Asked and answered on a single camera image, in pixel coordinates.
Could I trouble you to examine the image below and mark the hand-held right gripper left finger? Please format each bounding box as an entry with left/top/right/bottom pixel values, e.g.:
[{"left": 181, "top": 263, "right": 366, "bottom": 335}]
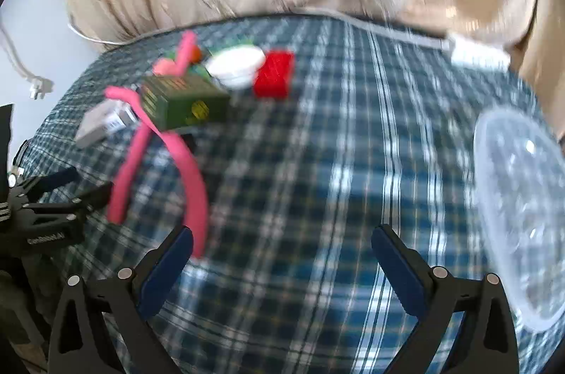
[{"left": 48, "top": 225, "right": 195, "bottom": 374}]

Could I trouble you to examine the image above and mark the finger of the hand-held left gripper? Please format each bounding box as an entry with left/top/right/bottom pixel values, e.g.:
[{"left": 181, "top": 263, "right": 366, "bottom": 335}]
[
  {"left": 26, "top": 182, "right": 113, "bottom": 220},
  {"left": 18, "top": 167, "right": 80, "bottom": 198}
]

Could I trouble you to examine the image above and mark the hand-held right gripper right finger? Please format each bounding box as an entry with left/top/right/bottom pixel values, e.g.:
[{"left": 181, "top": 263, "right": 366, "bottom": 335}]
[{"left": 371, "top": 224, "right": 521, "bottom": 374}]

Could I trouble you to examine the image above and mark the white medicine box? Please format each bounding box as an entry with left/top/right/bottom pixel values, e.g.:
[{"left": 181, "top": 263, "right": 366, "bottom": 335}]
[{"left": 75, "top": 99, "right": 137, "bottom": 148}]

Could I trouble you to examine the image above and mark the long pink foam stick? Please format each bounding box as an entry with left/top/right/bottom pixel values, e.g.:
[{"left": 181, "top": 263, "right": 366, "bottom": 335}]
[{"left": 105, "top": 87, "right": 209, "bottom": 259}]

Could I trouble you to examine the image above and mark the clear plastic basin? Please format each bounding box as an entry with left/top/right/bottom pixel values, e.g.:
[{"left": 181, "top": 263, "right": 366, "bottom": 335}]
[{"left": 473, "top": 106, "right": 565, "bottom": 333}]

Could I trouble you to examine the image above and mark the dark green printed box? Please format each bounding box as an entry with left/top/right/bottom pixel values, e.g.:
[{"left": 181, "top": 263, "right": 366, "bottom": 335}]
[{"left": 140, "top": 75, "right": 231, "bottom": 133}]

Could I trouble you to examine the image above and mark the green card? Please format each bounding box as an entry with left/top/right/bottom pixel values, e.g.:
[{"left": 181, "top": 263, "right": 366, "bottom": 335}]
[{"left": 188, "top": 63, "right": 213, "bottom": 80}]

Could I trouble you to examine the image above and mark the white round lid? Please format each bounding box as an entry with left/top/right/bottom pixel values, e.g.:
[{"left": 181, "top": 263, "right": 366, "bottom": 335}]
[{"left": 205, "top": 46, "right": 266, "bottom": 89}]

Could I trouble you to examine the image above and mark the red building block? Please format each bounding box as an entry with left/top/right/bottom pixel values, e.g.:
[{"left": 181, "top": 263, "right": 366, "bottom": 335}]
[{"left": 253, "top": 49, "right": 296, "bottom": 98}]

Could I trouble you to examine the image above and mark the white power plug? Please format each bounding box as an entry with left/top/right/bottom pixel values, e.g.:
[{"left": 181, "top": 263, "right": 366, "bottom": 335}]
[{"left": 0, "top": 18, "right": 54, "bottom": 100}]

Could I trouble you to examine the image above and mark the blue plaid cloth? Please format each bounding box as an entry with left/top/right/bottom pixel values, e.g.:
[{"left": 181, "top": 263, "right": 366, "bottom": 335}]
[{"left": 26, "top": 14, "right": 565, "bottom": 374}]

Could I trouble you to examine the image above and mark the white power strip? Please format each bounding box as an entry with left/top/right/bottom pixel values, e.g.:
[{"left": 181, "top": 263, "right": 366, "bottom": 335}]
[{"left": 448, "top": 32, "right": 510, "bottom": 70}]

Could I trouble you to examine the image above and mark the plain beige curtain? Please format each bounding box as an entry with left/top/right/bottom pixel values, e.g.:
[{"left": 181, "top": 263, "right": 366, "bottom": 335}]
[{"left": 514, "top": 0, "right": 565, "bottom": 92}]

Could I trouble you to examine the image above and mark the white power strip cable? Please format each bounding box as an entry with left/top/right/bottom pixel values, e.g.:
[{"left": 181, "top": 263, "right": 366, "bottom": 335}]
[{"left": 67, "top": 7, "right": 452, "bottom": 50}]

